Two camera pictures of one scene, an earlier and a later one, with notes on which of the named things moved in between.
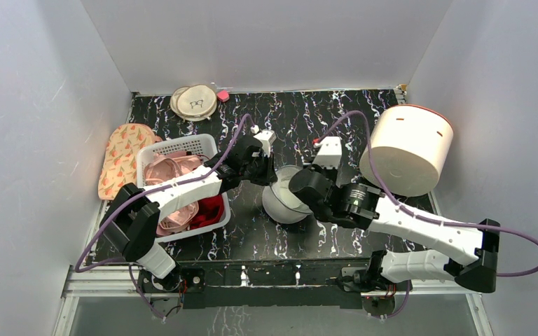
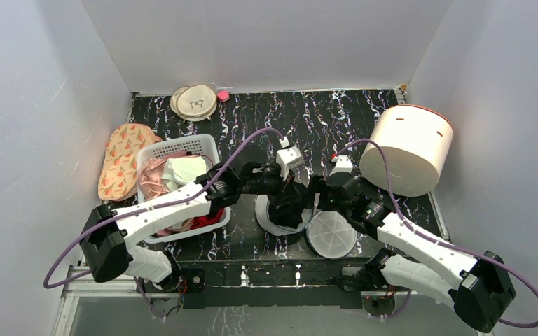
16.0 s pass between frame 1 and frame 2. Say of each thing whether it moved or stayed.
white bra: moved
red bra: stayed
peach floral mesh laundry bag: stayed
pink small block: stayed
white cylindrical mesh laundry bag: moved
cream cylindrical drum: stayed
